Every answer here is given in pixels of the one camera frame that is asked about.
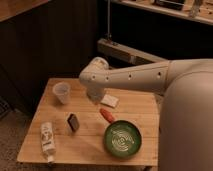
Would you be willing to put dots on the white sponge block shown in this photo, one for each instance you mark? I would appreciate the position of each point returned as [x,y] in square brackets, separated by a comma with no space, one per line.
[110,101]

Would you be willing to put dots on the grey metal beam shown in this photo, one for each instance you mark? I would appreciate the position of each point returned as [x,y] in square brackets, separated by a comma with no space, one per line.
[126,53]

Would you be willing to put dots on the wooden table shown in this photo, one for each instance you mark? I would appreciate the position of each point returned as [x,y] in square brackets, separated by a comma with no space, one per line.
[85,146]

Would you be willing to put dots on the dark standing eraser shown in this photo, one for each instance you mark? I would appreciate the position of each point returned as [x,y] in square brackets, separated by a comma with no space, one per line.
[73,122]

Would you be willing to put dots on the wooden shelf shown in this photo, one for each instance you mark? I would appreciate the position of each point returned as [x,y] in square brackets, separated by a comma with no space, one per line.
[194,10]

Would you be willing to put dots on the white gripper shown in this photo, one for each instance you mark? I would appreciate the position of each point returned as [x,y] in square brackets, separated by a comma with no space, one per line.
[95,94]

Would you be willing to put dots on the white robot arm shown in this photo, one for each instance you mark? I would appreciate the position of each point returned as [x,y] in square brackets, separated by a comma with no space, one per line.
[185,91]

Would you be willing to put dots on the white lotion tube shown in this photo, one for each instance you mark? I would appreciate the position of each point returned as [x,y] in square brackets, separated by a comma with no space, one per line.
[47,141]

